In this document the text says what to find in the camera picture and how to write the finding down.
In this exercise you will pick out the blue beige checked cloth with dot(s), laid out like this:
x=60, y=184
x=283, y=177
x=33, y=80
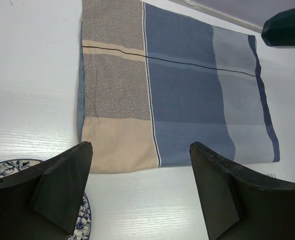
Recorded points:
x=152, y=82

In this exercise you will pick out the blue floral ceramic plate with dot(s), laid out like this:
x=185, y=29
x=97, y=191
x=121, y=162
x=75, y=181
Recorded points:
x=37, y=195

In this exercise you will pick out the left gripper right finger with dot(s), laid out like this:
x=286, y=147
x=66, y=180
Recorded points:
x=239, y=203

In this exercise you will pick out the green white ceramic mug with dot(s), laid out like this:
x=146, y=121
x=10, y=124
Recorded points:
x=279, y=30

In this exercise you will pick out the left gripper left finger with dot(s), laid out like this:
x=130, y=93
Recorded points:
x=37, y=200

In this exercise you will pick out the silver fork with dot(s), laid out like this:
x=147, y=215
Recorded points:
x=272, y=175

